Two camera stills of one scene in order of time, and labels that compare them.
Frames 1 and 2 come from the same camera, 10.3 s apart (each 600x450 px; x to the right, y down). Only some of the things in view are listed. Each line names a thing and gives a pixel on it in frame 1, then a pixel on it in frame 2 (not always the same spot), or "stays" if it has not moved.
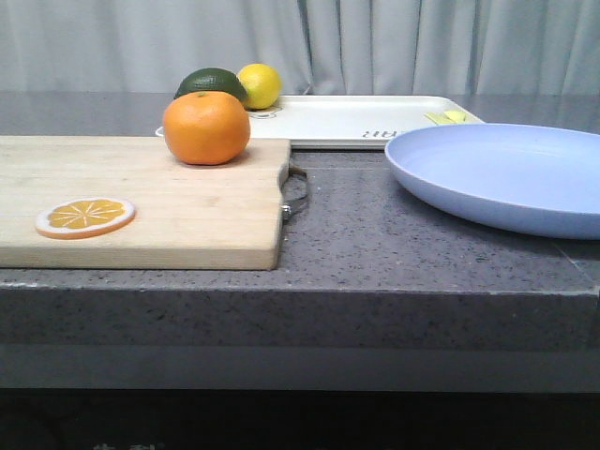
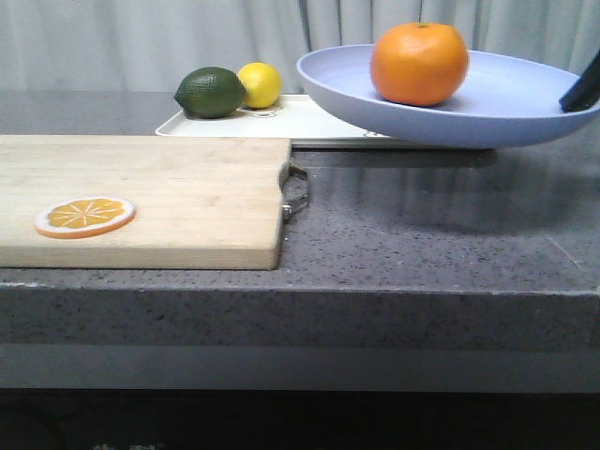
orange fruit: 206,127 to 420,64
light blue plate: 535,179 to 505,99
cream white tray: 350,121 stays
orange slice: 83,217 stays
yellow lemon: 262,84 stays
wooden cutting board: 222,216 stays
